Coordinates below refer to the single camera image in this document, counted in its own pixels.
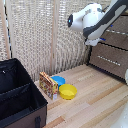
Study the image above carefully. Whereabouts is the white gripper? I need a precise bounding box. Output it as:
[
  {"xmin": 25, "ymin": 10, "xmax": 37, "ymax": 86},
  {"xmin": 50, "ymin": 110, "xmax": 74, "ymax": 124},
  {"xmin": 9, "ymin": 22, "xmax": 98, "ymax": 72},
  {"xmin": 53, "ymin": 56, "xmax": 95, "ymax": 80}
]
[{"xmin": 84, "ymin": 37, "xmax": 107, "ymax": 47}]

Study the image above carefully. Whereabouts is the brown drawer with long handle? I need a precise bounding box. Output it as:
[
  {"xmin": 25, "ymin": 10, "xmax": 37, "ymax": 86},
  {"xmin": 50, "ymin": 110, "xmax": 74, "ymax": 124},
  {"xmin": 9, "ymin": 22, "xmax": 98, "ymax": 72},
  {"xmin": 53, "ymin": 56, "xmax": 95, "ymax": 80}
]
[{"xmin": 96, "ymin": 14, "xmax": 128, "ymax": 51}]

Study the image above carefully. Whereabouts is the long silver drawer handle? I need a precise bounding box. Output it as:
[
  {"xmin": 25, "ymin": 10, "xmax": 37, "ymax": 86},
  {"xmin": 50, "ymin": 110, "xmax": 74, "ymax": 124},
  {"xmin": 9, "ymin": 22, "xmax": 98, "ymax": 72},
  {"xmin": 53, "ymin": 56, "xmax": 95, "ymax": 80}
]
[{"xmin": 105, "ymin": 28, "xmax": 128, "ymax": 36}]

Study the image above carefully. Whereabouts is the blue bowl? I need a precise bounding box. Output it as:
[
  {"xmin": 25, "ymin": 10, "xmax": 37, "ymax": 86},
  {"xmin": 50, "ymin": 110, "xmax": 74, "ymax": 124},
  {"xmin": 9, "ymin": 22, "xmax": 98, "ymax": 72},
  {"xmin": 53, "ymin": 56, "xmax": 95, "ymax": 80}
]
[{"xmin": 50, "ymin": 75, "xmax": 67, "ymax": 89}]

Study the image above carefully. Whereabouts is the yellow bowl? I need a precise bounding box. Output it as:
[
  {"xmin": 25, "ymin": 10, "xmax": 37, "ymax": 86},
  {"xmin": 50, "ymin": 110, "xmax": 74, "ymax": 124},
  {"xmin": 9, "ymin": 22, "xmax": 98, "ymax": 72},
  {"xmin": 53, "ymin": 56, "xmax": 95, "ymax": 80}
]
[{"xmin": 58, "ymin": 83, "xmax": 79, "ymax": 101}]

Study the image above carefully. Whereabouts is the colourful snack box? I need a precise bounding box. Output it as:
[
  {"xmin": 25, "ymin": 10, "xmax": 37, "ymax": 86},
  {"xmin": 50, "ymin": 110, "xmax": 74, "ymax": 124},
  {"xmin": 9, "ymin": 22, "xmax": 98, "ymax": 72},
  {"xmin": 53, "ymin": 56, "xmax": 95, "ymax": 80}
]
[{"xmin": 38, "ymin": 71, "xmax": 60, "ymax": 101}]

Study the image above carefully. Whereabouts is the bamboo screen with wooden posts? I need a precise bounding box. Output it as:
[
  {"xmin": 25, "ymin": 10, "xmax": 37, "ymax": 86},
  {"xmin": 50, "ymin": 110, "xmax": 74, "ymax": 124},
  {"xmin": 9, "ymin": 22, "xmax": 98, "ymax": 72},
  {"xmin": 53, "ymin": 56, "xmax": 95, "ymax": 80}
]
[{"xmin": 0, "ymin": 0, "xmax": 128, "ymax": 83}]

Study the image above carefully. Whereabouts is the black fabric storage box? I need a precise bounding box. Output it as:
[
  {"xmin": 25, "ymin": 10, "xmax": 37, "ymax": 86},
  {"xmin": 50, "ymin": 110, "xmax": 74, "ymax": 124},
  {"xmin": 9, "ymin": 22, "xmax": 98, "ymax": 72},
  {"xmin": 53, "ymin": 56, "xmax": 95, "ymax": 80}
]
[{"xmin": 0, "ymin": 58, "xmax": 49, "ymax": 128}]

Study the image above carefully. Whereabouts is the dark drawer cabinet frame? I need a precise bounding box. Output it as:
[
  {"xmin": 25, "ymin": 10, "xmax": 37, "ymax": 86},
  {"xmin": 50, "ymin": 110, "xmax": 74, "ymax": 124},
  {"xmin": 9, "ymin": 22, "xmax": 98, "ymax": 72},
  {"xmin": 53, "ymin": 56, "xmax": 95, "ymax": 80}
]
[{"xmin": 86, "ymin": 9, "xmax": 128, "ymax": 83}]

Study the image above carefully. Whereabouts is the short silver drawer handle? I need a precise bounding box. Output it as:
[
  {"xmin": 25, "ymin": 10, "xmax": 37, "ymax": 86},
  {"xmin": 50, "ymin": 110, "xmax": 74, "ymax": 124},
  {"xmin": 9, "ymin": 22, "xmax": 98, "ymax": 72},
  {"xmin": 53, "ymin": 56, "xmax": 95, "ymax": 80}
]
[{"xmin": 97, "ymin": 54, "xmax": 122, "ymax": 66}]

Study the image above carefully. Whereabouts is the brown drawer with short handle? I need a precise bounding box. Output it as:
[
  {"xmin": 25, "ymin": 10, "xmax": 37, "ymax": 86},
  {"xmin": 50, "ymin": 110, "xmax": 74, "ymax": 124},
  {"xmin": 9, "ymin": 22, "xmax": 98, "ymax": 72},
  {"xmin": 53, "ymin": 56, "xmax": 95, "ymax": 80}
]
[{"xmin": 88, "ymin": 41, "xmax": 128, "ymax": 81}]

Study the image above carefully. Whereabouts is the black strap loop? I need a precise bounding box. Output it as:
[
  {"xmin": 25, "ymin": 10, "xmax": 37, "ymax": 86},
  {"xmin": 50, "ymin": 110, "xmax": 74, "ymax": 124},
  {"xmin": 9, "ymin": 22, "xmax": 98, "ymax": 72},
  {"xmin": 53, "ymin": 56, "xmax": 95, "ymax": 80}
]
[{"xmin": 34, "ymin": 115, "xmax": 42, "ymax": 128}]

